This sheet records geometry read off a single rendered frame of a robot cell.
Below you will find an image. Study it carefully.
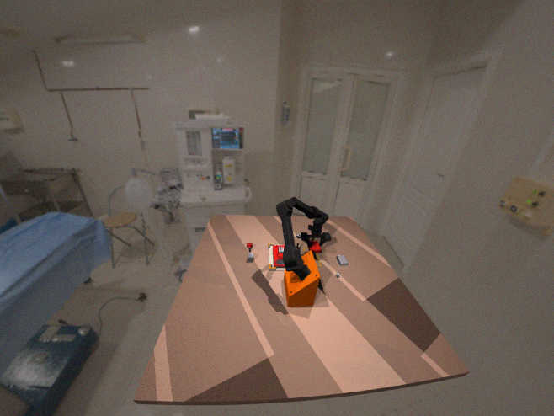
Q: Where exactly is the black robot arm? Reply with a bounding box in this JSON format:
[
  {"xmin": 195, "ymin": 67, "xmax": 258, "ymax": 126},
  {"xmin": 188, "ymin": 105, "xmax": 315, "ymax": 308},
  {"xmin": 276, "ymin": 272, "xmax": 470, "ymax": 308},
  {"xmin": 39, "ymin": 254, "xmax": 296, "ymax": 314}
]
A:
[{"xmin": 276, "ymin": 197, "xmax": 329, "ymax": 281}]

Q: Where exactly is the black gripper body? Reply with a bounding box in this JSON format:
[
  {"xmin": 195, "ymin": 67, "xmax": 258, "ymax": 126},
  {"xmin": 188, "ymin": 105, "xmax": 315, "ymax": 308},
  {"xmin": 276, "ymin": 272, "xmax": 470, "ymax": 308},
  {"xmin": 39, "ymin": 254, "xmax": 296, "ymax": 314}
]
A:
[{"xmin": 301, "ymin": 226, "xmax": 331, "ymax": 241}]

